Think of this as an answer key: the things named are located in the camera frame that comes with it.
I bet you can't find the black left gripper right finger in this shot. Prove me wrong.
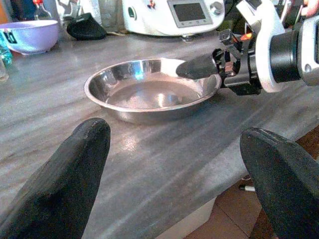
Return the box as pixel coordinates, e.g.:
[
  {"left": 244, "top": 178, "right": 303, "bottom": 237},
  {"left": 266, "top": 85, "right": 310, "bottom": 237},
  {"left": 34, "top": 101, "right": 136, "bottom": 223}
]
[{"left": 239, "top": 127, "right": 319, "bottom": 239}]

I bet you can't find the black rounded plastic object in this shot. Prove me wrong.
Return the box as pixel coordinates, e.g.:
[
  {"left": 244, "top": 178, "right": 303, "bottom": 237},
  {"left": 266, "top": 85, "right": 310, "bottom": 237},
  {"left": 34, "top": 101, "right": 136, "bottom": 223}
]
[{"left": 66, "top": 12, "right": 108, "bottom": 41}]

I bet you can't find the purple bowl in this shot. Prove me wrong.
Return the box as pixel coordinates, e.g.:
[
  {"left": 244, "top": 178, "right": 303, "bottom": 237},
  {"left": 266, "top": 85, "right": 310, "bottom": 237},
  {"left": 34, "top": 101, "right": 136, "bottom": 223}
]
[{"left": 0, "top": 19, "right": 60, "bottom": 56}]

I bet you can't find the teal clear plastic item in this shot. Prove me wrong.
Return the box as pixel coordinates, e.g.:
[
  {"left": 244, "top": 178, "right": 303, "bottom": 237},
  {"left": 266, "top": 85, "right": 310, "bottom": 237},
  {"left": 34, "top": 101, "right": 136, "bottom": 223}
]
[{"left": 0, "top": 29, "right": 14, "bottom": 67}]

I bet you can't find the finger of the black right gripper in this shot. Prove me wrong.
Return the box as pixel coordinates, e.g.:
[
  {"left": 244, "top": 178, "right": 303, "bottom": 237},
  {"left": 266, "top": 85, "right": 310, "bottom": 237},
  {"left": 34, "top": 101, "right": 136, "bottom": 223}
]
[{"left": 175, "top": 54, "right": 218, "bottom": 81}]

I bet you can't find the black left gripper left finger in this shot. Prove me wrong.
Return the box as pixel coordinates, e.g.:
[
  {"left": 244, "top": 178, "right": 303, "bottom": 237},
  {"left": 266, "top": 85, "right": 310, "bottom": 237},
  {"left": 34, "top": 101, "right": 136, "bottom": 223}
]
[{"left": 0, "top": 117, "right": 112, "bottom": 239}]

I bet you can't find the white kitchen appliance with screen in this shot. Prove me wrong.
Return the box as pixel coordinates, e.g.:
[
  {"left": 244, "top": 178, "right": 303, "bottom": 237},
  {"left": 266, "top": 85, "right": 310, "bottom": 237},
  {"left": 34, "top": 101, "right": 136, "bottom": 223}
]
[{"left": 121, "top": 0, "right": 226, "bottom": 38}]

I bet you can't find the round steel plate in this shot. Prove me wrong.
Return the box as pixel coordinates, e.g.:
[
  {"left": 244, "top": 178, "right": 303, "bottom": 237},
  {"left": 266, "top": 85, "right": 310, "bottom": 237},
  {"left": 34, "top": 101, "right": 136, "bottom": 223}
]
[{"left": 83, "top": 57, "right": 222, "bottom": 126}]

